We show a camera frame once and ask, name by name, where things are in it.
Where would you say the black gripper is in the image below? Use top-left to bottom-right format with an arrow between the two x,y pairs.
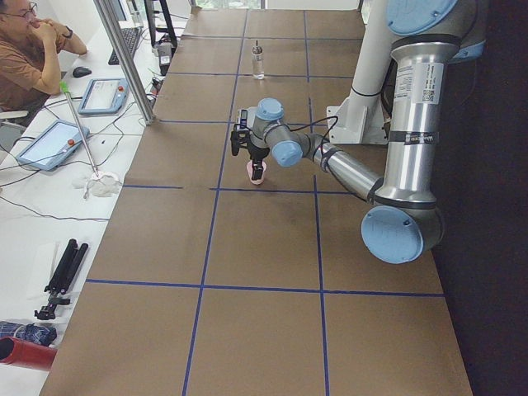
230,124 -> 270,180

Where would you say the glass sauce bottle steel cap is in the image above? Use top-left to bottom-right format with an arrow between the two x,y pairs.
252,40 -> 265,80

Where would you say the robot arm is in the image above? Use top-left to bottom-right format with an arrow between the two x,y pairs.
230,1 -> 489,264

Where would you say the black box white label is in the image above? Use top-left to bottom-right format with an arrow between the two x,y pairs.
157,42 -> 172,76

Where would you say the white crumpled cloth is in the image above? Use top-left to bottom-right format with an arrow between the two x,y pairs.
72,172 -> 122,200

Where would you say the far blue teach pendant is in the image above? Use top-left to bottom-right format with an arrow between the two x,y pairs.
78,78 -> 129,116

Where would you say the blue teach pendant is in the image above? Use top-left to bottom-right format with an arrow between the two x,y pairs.
78,78 -> 129,116
16,120 -> 83,171

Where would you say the black keyboard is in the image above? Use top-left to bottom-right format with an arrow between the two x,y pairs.
107,27 -> 142,65

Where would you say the near blue teach pendant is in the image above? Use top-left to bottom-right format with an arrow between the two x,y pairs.
16,120 -> 83,171

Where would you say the black computer mouse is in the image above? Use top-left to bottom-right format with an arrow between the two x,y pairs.
72,66 -> 92,78

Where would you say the black tripod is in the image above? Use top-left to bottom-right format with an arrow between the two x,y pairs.
34,238 -> 89,320

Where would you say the person in brown shirt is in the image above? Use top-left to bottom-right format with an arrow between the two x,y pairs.
1,1 -> 87,111

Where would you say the blue plaid cloth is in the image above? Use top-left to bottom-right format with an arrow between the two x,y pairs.
1,321 -> 57,347

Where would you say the red cylinder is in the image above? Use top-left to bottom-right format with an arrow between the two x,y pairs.
1,337 -> 57,371

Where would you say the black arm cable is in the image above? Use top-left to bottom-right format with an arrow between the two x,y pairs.
288,115 -> 340,145

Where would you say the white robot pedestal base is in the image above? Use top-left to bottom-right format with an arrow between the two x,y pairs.
327,1 -> 394,144

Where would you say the aluminium frame post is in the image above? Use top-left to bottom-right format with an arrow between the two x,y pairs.
93,0 -> 154,125

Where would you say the metal rod green handle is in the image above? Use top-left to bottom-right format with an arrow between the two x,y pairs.
59,81 -> 101,180

